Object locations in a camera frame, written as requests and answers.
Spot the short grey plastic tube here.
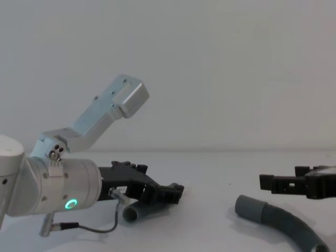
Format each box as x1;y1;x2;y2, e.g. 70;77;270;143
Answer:
121;201;161;225

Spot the thin dark wrist cable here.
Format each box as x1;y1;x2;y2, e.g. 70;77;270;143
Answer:
39;188;132;237

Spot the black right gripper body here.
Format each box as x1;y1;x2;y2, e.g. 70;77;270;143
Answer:
305;165;336;201

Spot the white table cloth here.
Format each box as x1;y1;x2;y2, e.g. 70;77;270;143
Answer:
0;150;336;252

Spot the grey corrugated hose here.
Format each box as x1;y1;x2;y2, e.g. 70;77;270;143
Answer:
234;194;329;252

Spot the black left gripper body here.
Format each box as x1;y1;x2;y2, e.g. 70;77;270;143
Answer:
97;165;159;203

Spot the white curtain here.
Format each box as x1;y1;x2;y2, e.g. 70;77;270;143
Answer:
0;0;336;152

